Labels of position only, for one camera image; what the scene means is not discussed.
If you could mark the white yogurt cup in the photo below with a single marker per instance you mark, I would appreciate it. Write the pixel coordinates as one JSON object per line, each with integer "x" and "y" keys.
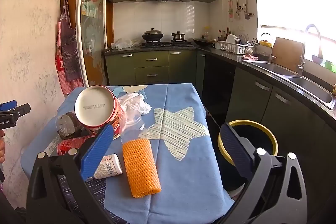
{"x": 109, "y": 166}

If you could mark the white dish rack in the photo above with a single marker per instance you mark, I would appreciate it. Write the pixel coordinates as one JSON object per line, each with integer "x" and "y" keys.
{"x": 231, "y": 47}

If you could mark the steel double sink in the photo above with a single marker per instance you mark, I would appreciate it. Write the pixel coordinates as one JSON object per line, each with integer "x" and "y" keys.
{"x": 309, "y": 85}

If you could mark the red soda can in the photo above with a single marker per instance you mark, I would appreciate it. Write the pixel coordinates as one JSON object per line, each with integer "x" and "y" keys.
{"x": 71, "y": 145}

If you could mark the printed glass sliding door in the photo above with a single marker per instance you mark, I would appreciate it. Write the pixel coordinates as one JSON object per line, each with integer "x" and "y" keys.
{"x": 92, "y": 29}

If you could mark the blue star-print tablecloth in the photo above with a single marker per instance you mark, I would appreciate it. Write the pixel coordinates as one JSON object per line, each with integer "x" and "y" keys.
{"x": 183, "y": 174}

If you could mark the hanging spatula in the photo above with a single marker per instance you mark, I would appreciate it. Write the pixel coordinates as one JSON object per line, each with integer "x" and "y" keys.
{"x": 246, "y": 14}

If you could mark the dark green sink cabinet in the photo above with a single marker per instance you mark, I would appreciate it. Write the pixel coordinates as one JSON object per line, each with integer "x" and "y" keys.
{"x": 252, "y": 98}

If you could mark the red checked apron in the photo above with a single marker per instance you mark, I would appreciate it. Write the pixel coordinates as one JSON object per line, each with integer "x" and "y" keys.
{"x": 61, "y": 69}

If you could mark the black kitchen countertop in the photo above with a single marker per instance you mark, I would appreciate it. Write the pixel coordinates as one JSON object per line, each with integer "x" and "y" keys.
{"x": 225, "y": 53}

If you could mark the green base cabinet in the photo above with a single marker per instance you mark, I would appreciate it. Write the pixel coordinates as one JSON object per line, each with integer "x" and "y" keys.
{"x": 152, "y": 69}

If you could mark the orange foam net sleeve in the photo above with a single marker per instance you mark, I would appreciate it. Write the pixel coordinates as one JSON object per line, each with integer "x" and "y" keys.
{"x": 141, "y": 169}

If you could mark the brass tap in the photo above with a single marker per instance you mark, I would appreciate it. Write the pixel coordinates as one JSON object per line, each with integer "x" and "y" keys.
{"x": 334, "y": 89}

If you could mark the white paper towel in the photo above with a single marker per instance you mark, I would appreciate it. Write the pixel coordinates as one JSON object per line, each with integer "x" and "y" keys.
{"x": 136, "y": 104}

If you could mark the tall steel faucet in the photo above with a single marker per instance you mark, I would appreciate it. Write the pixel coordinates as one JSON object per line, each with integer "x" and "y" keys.
{"x": 303, "y": 56}

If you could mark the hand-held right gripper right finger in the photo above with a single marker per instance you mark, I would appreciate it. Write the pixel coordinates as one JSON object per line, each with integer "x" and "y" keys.
{"x": 235, "y": 149}

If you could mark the black lidded wok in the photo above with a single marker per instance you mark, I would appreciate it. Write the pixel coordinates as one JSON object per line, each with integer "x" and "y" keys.
{"x": 152, "y": 35}

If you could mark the purple checked apron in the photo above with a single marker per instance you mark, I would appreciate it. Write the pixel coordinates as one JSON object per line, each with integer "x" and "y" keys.
{"x": 71, "y": 53}

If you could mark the clear plastic bag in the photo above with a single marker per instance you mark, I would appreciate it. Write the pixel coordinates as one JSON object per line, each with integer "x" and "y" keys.
{"x": 123, "y": 44}

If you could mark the yellow container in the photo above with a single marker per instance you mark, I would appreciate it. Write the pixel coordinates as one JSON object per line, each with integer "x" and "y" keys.
{"x": 265, "y": 43}

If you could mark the black teapot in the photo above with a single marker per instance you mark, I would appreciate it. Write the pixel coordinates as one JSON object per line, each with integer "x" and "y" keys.
{"x": 178, "y": 35}

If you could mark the round white stool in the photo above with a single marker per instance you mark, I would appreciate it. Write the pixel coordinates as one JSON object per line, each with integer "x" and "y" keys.
{"x": 235, "y": 191}

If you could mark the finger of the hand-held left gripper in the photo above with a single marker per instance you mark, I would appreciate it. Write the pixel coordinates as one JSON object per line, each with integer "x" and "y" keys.
{"x": 9, "y": 104}
{"x": 19, "y": 111}

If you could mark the small black wok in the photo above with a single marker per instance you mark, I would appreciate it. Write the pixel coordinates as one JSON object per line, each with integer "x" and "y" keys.
{"x": 202, "y": 41}

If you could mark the dark bin yellow rim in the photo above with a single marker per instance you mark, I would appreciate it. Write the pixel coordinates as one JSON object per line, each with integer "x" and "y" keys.
{"x": 252, "y": 134}

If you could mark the person's left hand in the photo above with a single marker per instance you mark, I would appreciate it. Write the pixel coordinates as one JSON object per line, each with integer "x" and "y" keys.
{"x": 1, "y": 150}

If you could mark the small clear plastic jar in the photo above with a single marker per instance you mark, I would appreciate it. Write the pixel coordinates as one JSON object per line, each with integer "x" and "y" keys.
{"x": 67, "y": 125}

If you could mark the gas stove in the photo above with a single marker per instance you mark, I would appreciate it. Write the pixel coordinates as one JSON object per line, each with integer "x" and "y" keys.
{"x": 168, "y": 43}

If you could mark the short steel faucet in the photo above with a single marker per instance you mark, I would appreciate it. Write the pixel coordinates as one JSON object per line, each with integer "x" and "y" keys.
{"x": 271, "y": 56}

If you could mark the white plate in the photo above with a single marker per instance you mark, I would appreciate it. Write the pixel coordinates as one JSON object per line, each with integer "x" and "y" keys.
{"x": 232, "y": 39}

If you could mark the blue bowl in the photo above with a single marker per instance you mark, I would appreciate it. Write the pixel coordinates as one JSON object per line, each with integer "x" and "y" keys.
{"x": 317, "y": 60}

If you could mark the red paper cup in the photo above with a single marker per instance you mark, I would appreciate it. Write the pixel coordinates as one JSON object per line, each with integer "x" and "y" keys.
{"x": 92, "y": 106}

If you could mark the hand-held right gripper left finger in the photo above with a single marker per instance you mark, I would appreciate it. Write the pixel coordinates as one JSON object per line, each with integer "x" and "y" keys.
{"x": 97, "y": 153}

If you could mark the pink cloth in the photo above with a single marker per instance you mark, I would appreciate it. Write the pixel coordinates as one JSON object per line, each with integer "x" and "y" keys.
{"x": 250, "y": 56}

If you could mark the wooden cutting board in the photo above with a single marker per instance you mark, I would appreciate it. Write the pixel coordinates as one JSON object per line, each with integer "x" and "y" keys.
{"x": 287, "y": 54}

